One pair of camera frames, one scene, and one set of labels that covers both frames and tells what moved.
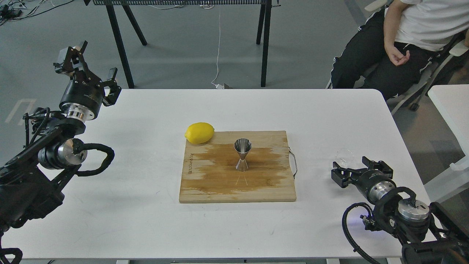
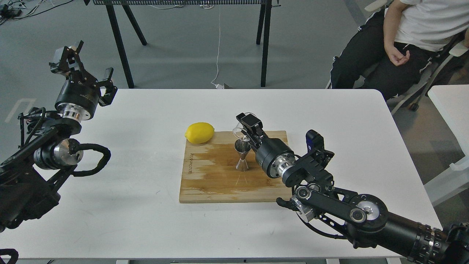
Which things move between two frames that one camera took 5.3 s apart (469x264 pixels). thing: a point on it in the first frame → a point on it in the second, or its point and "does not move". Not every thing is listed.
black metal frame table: (264, 12) does not move
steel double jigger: (242, 146) does not move
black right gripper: (375, 183) → (272, 154)
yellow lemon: (199, 132) does not move
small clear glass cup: (344, 157) → (240, 131)
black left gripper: (82, 99) does not move
